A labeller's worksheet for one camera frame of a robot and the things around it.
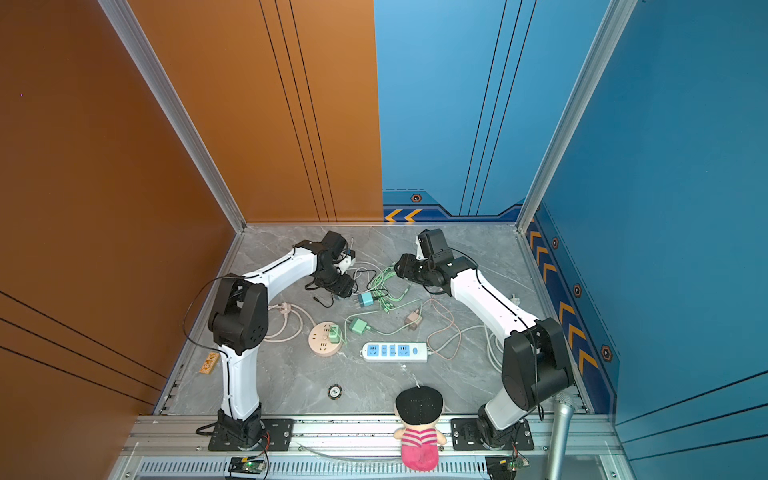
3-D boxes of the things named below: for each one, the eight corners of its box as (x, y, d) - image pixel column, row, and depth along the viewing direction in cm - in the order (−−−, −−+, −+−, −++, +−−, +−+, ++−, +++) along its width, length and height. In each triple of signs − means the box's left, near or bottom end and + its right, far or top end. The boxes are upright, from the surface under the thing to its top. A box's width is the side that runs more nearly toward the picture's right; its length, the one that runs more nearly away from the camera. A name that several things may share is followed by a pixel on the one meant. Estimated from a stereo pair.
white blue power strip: (360, 362, 87) (359, 359, 85) (361, 345, 90) (360, 342, 88) (427, 362, 86) (428, 359, 84) (426, 345, 90) (427, 342, 88)
